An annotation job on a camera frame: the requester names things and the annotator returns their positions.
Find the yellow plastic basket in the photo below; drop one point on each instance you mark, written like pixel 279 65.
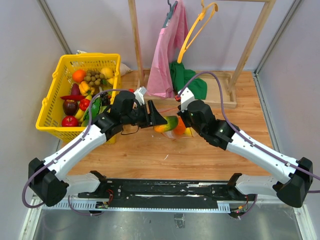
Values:
pixel 51 112

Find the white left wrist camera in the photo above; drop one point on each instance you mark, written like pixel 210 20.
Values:
pixel 139 94

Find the orange fruit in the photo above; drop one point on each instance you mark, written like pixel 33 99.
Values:
pixel 79 75
pixel 180 128

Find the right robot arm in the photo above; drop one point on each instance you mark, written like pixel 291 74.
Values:
pixel 290 179

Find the yellow banana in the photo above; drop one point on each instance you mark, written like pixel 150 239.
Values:
pixel 79 114

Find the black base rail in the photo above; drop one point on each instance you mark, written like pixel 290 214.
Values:
pixel 165 195

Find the clear zip top bag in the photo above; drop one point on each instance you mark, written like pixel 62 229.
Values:
pixel 172 112

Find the red bell pepper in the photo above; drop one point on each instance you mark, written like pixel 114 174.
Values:
pixel 84 104

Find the grey clothes hanger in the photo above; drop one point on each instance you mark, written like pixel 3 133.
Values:
pixel 170 13

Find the bright red apple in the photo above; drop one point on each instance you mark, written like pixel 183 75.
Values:
pixel 69 121

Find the purple eggplant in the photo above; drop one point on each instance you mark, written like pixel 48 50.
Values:
pixel 75 91

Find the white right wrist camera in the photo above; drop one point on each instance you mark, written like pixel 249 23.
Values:
pixel 184 97

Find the brown longan bunch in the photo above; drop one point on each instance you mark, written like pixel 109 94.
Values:
pixel 95 78

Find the red chili pepper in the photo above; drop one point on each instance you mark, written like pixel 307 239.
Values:
pixel 75 98

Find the dark red apple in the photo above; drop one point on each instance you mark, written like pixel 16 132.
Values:
pixel 70 107

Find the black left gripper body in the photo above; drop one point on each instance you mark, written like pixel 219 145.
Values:
pixel 139 115

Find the dark grape bunch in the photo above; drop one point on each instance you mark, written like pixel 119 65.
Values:
pixel 105 99

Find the green orange mango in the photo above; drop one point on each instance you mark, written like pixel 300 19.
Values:
pixel 172 123

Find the green cloth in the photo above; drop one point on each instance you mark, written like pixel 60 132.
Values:
pixel 180 76

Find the yellow apple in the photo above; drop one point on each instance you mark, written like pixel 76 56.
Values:
pixel 189 132

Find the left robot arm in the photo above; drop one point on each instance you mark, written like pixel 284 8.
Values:
pixel 49 179

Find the yellow lemon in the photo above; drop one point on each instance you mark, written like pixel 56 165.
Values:
pixel 107 72

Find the yellow clothes hanger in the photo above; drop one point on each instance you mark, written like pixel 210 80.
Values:
pixel 203 18

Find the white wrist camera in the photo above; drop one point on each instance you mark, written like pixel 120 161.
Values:
pixel 139 94
pixel 184 97

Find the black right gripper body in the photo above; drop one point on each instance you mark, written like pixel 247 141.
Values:
pixel 185 117

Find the pink shirt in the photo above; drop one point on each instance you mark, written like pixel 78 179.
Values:
pixel 170 39

